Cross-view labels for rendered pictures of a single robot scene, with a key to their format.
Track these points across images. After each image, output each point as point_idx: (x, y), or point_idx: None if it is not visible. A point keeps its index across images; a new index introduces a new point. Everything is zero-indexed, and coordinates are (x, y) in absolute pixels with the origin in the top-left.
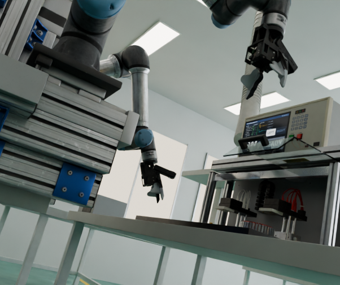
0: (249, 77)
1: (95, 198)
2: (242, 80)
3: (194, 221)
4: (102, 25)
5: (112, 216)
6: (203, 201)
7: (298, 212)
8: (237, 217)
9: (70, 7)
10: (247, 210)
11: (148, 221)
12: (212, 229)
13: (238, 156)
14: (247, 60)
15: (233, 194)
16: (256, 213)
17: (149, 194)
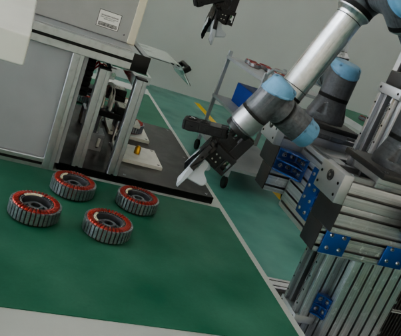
0: (220, 30)
1: (257, 174)
2: (223, 35)
3: (183, 150)
4: (319, 83)
5: (236, 228)
6: (132, 129)
7: (90, 82)
8: (118, 122)
9: (398, 57)
10: (105, 105)
11: (206, 182)
12: (182, 145)
13: (135, 39)
14: (230, 23)
15: (80, 85)
16: (88, 101)
17: (200, 180)
